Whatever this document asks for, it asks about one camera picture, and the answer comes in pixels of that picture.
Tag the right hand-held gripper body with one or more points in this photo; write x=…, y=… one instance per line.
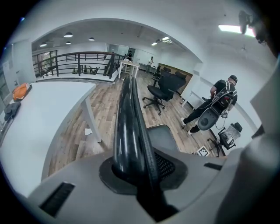
x=203, y=151

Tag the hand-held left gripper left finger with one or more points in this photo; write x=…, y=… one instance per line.
x=87, y=197

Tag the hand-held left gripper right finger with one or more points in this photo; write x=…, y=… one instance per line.
x=197, y=175

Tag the black mesh office chair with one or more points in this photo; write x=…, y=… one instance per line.
x=229, y=135

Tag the gray oval shell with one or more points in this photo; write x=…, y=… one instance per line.
x=207, y=120

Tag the white desk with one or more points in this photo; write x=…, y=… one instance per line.
x=197, y=98

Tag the white paper scrap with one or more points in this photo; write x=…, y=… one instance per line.
x=88, y=132

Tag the white rectangular table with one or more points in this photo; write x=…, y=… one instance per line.
x=43, y=122

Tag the white high table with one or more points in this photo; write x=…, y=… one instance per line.
x=129, y=65

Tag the orange pouch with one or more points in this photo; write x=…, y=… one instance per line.
x=20, y=92

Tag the black metal railing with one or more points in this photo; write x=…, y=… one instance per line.
x=78, y=63

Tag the black ceiling fixture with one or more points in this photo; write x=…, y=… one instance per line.
x=243, y=20

